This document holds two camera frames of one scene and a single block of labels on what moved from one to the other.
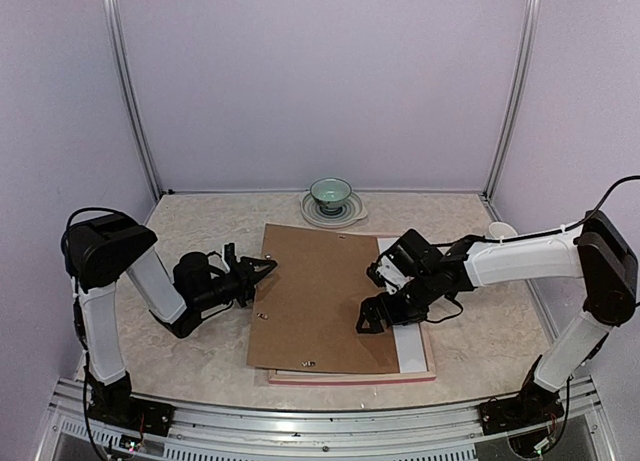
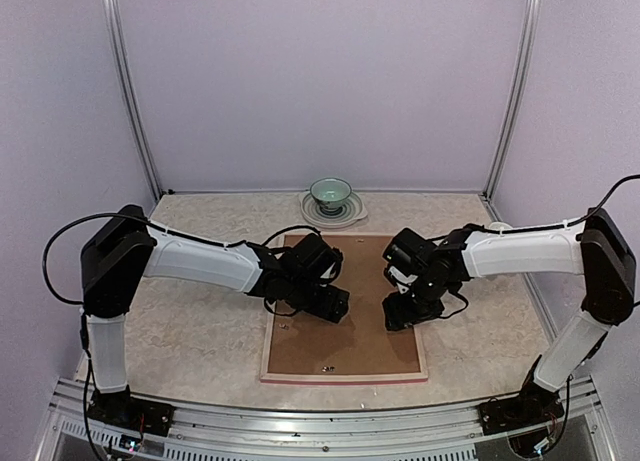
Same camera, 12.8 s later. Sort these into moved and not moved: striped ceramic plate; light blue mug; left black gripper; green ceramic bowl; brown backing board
Moved: brown backing board; left black gripper
Not moved: striped ceramic plate; green ceramic bowl; light blue mug
